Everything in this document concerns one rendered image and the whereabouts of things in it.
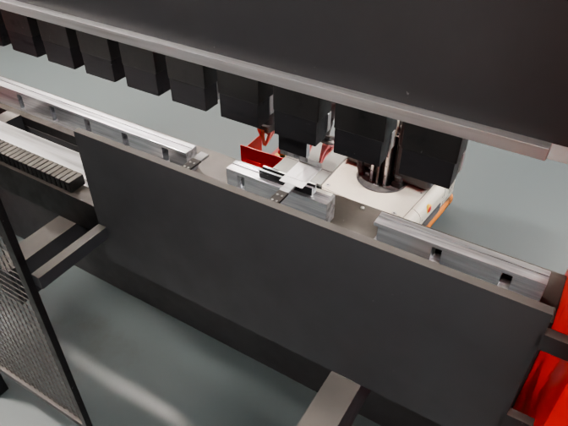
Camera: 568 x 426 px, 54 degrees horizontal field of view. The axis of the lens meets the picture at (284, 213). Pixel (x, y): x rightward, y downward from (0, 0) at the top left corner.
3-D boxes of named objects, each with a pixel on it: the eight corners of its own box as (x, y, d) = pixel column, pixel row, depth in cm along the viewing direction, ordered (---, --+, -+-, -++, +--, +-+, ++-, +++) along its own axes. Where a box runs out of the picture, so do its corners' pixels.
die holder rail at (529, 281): (541, 295, 157) (551, 271, 151) (536, 308, 153) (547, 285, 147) (378, 234, 178) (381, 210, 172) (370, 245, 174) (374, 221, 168)
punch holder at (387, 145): (391, 153, 160) (399, 101, 149) (379, 167, 154) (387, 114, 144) (345, 139, 166) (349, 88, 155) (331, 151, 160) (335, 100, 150)
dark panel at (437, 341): (493, 442, 121) (555, 307, 93) (490, 450, 119) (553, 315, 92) (113, 255, 166) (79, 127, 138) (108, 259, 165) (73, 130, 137)
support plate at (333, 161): (356, 149, 195) (356, 146, 195) (319, 187, 178) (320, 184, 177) (311, 134, 203) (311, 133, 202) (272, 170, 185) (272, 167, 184)
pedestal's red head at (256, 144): (301, 175, 240) (302, 139, 228) (282, 194, 229) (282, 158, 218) (261, 162, 247) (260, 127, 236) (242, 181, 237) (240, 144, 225)
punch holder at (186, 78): (222, 101, 184) (219, 53, 173) (207, 111, 178) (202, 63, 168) (187, 90, 190) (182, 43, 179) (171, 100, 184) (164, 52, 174)
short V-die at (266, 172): (316, 191, 180) (316, 183, 178) (311, 195, 178) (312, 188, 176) (264, 172, 188) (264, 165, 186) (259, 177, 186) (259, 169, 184)
